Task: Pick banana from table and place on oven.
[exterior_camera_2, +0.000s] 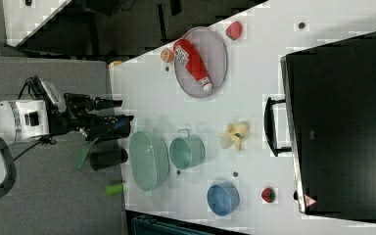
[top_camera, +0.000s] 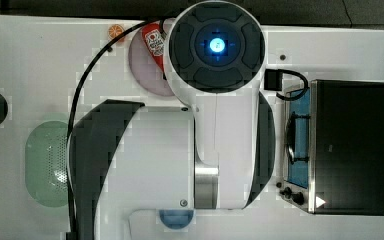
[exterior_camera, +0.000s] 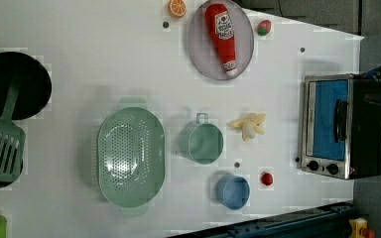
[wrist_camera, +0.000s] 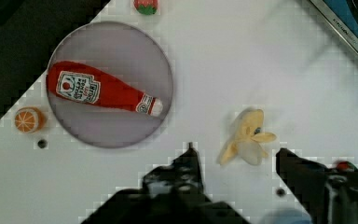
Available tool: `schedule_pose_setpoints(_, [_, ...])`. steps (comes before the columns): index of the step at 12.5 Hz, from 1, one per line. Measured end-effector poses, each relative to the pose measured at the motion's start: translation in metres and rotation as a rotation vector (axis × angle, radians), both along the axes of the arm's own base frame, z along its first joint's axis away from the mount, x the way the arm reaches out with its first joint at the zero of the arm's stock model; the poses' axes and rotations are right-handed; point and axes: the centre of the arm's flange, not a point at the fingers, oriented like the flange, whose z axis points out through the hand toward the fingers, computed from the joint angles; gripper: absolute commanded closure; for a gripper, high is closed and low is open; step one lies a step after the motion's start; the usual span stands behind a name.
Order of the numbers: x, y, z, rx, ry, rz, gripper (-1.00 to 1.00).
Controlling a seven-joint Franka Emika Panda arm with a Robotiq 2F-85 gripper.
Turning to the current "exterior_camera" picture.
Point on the orange slice toy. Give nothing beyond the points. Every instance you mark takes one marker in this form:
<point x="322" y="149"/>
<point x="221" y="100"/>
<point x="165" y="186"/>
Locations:
<point x="177" y="8"/>

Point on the red strawberry toy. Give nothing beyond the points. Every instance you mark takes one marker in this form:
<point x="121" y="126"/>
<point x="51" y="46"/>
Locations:
<point x="264" y="28"/>

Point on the red plush ketchup bottle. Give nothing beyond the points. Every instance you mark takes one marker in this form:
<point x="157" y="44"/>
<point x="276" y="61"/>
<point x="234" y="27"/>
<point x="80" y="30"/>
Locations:
<point x="221" y="31"/>

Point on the blue metal frame rail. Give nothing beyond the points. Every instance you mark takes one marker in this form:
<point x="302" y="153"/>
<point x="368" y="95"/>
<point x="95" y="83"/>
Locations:
<point x="328" y="221"/>

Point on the blue cup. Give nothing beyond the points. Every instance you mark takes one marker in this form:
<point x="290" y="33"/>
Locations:
<point x="232" y="191"/>

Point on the yellow plush peeled banana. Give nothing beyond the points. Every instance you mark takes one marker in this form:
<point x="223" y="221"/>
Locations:
<point x="250" y="126"/>

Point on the green slotted spatula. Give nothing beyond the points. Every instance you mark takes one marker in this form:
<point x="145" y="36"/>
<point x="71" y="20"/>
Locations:
<point x="12" y="138"/>

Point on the yellow red clamp object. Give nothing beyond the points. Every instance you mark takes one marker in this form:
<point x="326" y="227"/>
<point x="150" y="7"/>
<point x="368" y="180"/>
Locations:
<point x="360" y="229"/>

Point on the green colander basket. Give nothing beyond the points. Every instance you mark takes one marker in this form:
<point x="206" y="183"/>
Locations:
<point x="131" y="155"/>

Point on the small red tomato toy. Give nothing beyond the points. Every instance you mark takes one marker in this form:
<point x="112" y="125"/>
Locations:
<point x="267" y="179"/>

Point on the green cup with handle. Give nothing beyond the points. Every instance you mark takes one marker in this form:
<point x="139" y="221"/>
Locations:
<point x="201" y="141"/>

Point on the black and silver toaster oven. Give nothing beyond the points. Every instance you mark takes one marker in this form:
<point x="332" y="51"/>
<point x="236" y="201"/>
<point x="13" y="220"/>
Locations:
<point x="341" y="132"/>

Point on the black round pan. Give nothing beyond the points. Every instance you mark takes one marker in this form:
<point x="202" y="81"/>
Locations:
<point x="36" y="85"/>

